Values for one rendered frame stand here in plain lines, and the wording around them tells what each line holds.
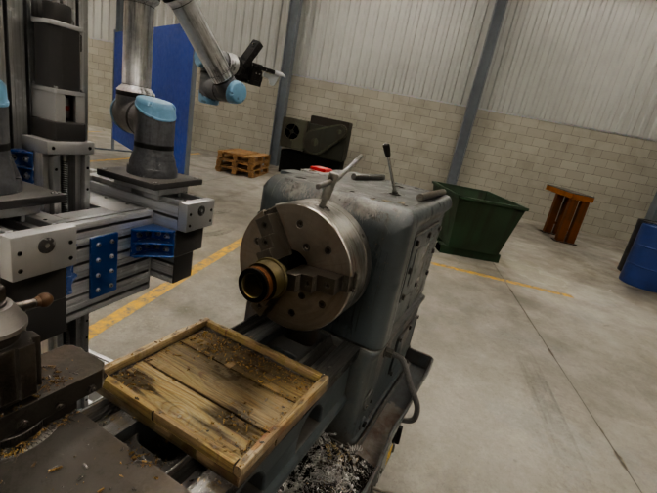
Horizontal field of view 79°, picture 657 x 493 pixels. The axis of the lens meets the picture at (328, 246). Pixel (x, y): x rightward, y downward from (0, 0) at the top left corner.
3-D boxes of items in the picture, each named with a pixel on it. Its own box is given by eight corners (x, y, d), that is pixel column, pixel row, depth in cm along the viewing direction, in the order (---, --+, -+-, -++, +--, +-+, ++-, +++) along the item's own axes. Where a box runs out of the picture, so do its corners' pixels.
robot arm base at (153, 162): (114, 169, 123) (115, 137, 120) (151, 167, 137) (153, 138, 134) (153, 180, 119) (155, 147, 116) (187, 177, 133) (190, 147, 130)
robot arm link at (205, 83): (210, 104, 141) (213, 71, 138) (193, 101, 148) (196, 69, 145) (228, 108, 147) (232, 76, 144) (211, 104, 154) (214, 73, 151)
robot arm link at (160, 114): (144, 145, 117) (146, 96, 113) (124, 137, 125) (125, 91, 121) (182, 148, 126) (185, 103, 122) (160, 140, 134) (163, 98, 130)
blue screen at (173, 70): (91, 148, 824) (91, 22, 754) (132, 152, 876) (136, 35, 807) (155, 200, 537) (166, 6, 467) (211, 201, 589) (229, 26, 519)
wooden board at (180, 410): (204, 330, 102) (205, 316, 101) (327, 391, 88) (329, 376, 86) (90, 388, 76) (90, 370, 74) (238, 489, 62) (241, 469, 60)
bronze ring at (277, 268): (263, 248, 90) (237, 257, 82) (297, 261, 86) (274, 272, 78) (257, 286, 93) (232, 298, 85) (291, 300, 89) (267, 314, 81)
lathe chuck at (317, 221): (247, 282, 113) (280, 179, 102) (339, 340, 103) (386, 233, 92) (226, 291, 105) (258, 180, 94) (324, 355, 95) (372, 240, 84)
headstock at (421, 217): (326, 255, 176) (342, 167, 165) (429, 291, 158) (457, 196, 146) (239, 293, 124) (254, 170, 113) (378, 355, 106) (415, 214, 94)
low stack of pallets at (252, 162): (235, 165, 964) (238, 148, 951) (269, 172, 956) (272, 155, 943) (213, 170, 845) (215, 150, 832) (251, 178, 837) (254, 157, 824)
